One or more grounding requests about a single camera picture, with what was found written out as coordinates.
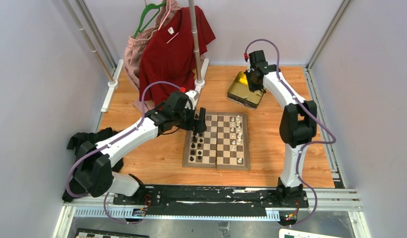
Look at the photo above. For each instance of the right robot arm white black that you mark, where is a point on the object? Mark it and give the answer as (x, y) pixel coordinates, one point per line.
(297, 126)

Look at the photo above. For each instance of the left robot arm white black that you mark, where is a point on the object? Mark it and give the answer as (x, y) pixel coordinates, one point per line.
(93, 169)

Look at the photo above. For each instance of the black cloth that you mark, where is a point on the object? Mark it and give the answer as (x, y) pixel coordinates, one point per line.
(74, 144)

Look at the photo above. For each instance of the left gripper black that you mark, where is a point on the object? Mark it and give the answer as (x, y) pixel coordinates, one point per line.
(198, 125)

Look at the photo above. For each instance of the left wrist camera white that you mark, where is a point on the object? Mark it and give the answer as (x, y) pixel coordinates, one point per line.
(193, 99)

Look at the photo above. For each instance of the white rack base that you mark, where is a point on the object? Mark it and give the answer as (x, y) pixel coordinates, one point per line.
(201, 71)

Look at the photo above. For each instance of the wooden chess board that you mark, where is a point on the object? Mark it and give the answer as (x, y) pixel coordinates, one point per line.
(217, 153)

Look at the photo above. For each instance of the red t-shirt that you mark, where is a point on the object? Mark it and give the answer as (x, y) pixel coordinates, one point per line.
(168, 57)

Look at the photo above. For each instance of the yellow metal tin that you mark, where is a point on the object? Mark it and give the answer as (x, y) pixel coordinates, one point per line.
(239, 92)

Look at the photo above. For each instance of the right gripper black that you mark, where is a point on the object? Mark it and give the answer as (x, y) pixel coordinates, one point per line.
(252, 87)

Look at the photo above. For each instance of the black chess pieces row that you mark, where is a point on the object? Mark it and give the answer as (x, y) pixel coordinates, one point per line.
(195, 148)

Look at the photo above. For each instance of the pink garment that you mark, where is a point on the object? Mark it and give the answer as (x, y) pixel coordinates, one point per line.
(137, 43)

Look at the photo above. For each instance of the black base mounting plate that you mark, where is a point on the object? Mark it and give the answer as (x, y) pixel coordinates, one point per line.
(187, 200)

